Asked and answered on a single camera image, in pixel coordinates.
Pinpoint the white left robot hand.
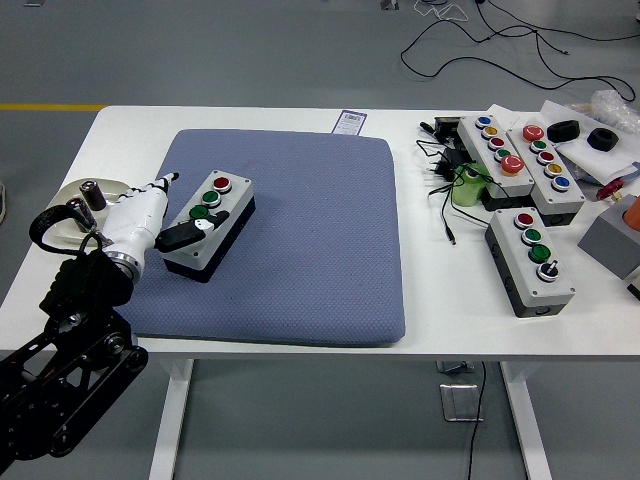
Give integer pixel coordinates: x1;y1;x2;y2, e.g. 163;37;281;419
102;171;231;259

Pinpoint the grey four-control button box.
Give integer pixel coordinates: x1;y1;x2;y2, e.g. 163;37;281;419
158;169;256;285
483;207;576;319

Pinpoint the grey five-button box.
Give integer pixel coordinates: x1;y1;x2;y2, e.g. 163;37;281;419
456;115;536;211
505;122;587;227

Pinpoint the beige shallow tray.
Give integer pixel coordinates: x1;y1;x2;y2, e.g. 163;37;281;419
45;178;134;247

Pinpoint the dark metal cylinder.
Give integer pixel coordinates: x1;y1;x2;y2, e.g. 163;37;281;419
66;197;96;231
79;180;107;211

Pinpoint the blue-grey cushion mat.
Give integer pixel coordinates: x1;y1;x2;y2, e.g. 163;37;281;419
115;128;407;349

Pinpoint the white table leg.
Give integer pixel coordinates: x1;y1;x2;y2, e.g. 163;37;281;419
499;360;554;480
148;358;195;480

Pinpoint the purple label card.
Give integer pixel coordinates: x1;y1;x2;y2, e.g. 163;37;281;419
333;109;367;135

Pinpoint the black rectangular device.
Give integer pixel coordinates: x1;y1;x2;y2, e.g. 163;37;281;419
432;116;464;141

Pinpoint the green plastic cylinder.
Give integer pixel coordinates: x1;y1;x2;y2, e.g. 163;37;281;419
452;164;494;207

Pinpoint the metal floor plate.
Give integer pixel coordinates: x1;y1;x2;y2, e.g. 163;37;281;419
438;382;485;423

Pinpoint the white paper sheet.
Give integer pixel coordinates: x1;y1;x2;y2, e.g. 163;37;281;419
487;99;640;186

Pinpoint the grey block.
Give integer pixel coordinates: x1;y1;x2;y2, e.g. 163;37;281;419
577;193;640;281

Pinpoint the red brass-tipped tool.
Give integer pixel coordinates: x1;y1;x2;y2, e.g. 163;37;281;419
594;172;639;202

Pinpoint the clear bubble wrap bag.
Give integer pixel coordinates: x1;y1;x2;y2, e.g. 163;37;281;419
589;89;640;134

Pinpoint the orange object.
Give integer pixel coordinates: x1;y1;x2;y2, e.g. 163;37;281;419
622;194;640;229

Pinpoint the black power adapter with cord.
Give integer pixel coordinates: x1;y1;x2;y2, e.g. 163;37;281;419
415;138;496;246

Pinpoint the white floor cable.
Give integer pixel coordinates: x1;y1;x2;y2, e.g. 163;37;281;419
414;0;469;22

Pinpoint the black hanging cable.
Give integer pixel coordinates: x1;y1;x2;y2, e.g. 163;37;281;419
467;360;487;480

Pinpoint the black floor cable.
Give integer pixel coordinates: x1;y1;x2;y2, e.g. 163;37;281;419
399;0;640;101

